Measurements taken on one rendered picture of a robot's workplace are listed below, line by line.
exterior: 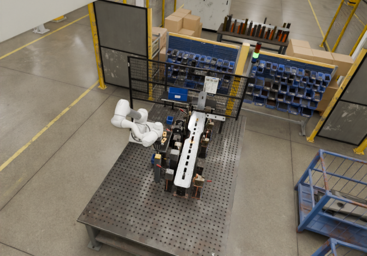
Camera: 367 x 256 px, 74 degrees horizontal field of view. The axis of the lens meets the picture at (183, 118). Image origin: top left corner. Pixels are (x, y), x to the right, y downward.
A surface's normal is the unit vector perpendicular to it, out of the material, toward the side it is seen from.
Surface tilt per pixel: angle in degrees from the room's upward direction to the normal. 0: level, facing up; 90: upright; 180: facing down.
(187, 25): 90
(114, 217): 0
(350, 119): 89
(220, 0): 90
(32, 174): 0
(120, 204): 0
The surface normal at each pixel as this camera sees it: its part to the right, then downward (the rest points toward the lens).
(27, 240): 0.09, -0.76
